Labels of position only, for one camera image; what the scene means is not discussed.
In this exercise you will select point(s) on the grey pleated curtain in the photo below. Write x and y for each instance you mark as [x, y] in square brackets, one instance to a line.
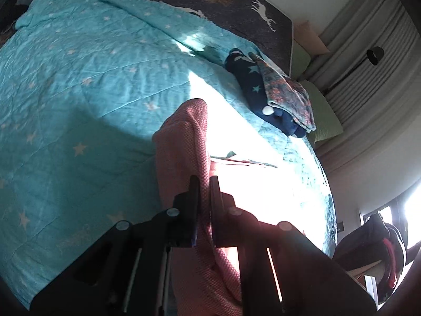
[375, 104]

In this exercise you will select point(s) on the pink knit sweater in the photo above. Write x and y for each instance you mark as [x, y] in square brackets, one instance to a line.
[204, 281]

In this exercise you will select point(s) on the floral folded garment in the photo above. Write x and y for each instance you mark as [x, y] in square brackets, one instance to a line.
[286, 94]

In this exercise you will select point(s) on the dark deer pattern headboard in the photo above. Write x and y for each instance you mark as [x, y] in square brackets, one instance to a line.
[256, 20]

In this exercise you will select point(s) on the light green pillow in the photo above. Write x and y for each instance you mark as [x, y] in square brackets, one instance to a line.
[327, 123]

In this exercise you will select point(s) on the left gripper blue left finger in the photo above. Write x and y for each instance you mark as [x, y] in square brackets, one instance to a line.
[188, 204]

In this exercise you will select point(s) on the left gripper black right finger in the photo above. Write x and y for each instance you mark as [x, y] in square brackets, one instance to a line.
[224, 232]

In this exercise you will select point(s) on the pink cushion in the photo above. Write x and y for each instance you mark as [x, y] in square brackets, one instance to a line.
[305, 36]

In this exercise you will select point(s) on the black chair with clothes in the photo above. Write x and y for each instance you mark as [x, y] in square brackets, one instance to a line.
[375, 249]

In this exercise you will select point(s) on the green bench cushion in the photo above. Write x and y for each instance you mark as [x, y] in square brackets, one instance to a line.
[300, 61]

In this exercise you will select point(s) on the turquoise star quilt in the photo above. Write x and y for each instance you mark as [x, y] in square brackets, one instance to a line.
[84, 86]

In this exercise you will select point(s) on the navy star folded garment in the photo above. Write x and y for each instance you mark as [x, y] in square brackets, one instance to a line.
[251, 83]

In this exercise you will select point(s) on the black wall lamp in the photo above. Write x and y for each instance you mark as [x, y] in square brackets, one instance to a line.
[373, 55]

